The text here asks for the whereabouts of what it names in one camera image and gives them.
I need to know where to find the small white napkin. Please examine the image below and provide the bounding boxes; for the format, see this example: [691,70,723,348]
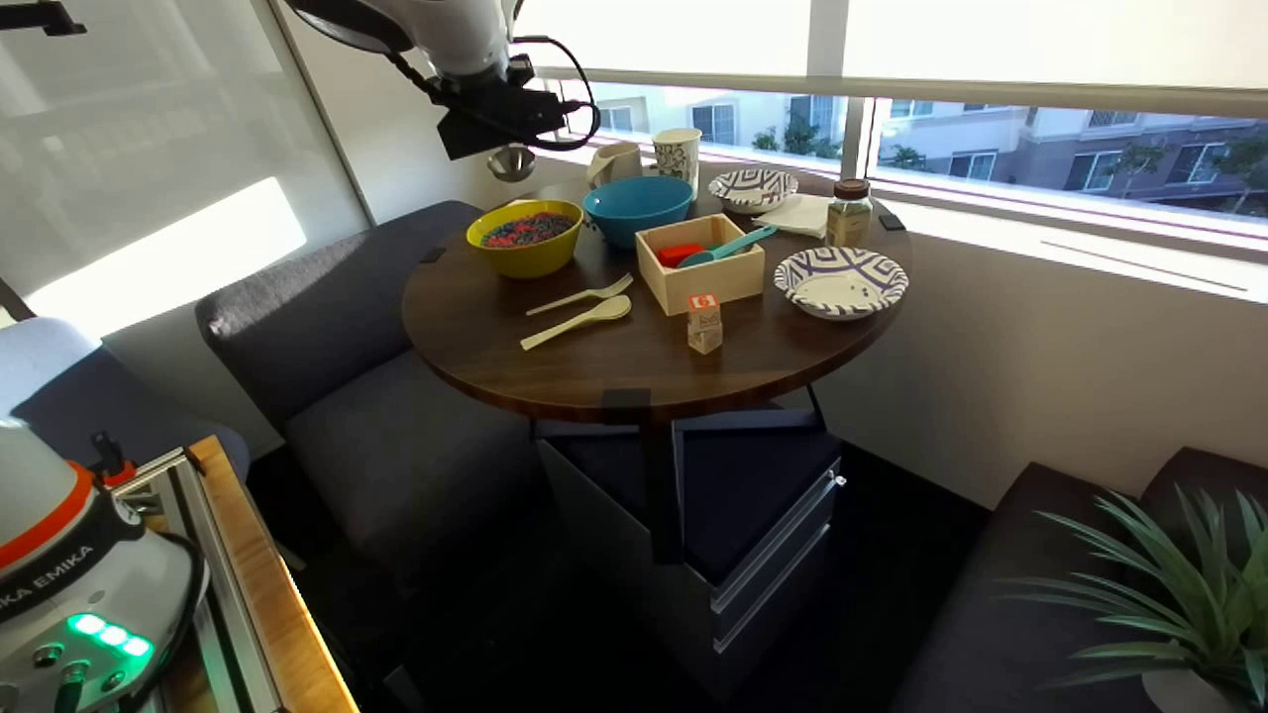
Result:
[756,193,835,246]

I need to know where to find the grey cube cabinet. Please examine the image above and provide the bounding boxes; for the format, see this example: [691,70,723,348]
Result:
[533,401,850,706]

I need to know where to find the square wooden box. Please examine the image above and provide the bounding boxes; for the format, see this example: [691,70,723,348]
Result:
[633,209,768,320]

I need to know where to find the white roller blind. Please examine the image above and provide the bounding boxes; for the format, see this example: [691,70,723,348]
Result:
[518,0,814,78]
[839,0,1268,95]

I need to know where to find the yellow bowl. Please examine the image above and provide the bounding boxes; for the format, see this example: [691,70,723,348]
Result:
[464,193,587,280]

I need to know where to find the wooden topped robot cart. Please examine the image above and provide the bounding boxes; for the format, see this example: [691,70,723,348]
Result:
[117,432,365,713]

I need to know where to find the blue bowl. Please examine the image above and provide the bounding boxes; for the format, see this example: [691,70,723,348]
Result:
[582,173,696,257]

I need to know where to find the patterned flat plate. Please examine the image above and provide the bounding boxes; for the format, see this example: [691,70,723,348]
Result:
[768,242,910,324]

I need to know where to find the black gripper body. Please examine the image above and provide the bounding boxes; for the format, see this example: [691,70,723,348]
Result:
[438,85,575,164]

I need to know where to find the teal plastic utensil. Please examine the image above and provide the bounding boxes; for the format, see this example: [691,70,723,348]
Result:
[679,221,786,271]

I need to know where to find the colourful gravel pebbles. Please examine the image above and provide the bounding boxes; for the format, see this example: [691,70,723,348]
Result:
[479,213,575,254]

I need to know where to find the cream plastic fork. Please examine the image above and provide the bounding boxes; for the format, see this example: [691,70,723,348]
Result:
[523,275,638,320]

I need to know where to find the white speckled cup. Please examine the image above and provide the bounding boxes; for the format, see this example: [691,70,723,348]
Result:
[650,129,704,200]

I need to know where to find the dark grey upholstered seat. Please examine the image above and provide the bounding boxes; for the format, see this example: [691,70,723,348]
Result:
[193,200,486,427]
[897,448,1268,713]
[283,344,572,600]

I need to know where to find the potted green plant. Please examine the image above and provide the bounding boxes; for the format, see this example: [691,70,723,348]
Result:
[1006,485,1268,713]

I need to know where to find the small patterned bowl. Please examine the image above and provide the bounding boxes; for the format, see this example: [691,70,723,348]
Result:
[704,165,800,218]

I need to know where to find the glass jar with dark lid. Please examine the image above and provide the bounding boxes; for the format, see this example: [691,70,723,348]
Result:
[826,177,879,250]

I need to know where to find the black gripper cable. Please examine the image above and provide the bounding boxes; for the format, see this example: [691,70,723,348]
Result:
[508,33,607,151]

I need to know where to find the black table leg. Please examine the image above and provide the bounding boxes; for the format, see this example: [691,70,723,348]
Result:
[644,391,687,566]

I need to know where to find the red item in box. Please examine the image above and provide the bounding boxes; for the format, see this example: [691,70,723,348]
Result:
[654,239,711,275]

